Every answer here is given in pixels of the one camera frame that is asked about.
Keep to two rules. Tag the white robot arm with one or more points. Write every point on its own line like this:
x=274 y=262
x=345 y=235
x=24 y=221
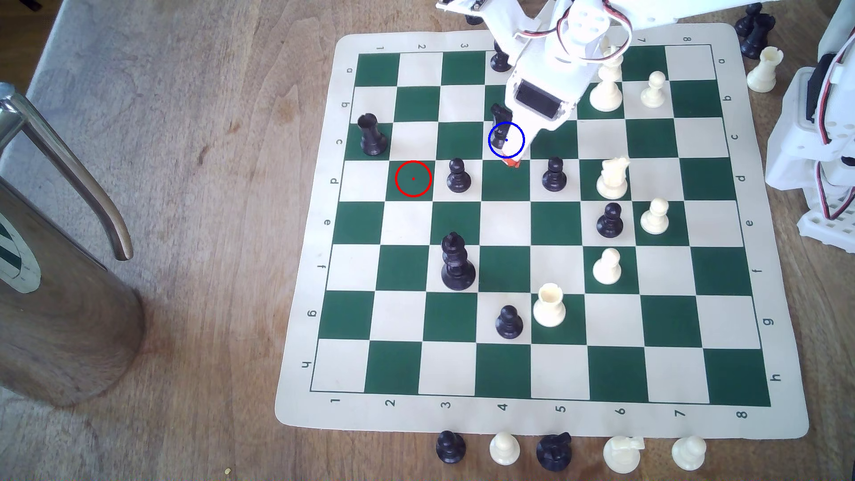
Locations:
x=668 y=10

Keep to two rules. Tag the small camera on white bracket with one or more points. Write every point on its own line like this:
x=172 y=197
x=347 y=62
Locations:
x=497 y=13

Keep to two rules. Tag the green and white chess mat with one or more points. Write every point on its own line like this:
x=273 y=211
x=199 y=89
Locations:
x=501 y=220

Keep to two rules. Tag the white pawn chess piece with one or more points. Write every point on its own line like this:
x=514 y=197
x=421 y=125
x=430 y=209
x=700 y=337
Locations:
x=653 y=91
x=689 y=453
x=504 y=449
x=655 y=217
x=607 y=267

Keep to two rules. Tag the stainless steel pitcher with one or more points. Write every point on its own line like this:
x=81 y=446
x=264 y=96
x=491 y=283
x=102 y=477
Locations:
x=60 y=320

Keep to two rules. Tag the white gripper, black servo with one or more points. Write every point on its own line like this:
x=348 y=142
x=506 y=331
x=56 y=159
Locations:
x=535 y=100

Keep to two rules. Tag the black knight chess piece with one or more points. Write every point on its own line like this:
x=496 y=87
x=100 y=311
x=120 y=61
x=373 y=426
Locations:
x=499 y=130
x=554 y=452

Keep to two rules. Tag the tall white bishop chess piece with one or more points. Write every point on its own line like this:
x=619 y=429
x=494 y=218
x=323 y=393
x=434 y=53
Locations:
x=606 y=97

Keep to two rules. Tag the white knight chess piece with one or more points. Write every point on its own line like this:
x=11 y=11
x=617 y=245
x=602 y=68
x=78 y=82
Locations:
x=612 y=179
x=622 y=454

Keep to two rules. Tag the tall black king chess piece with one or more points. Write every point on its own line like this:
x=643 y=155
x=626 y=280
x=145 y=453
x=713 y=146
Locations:
x=457 y=264

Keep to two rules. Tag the black pawn chess piece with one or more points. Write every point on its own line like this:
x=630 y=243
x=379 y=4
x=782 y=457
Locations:
x=451 y=447
x=509 y=323
x=554 y=175
x=501 y=62
x=458 y=177
x=609 y=222

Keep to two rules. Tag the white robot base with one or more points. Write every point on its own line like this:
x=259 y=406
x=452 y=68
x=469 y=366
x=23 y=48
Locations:
x=791 y=147

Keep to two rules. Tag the white rook chess piece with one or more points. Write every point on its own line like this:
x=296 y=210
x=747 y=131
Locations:
x=765 y=70
x=549 y=306

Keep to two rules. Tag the black rook chess piece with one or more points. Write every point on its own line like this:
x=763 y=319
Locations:
x=371 y=137

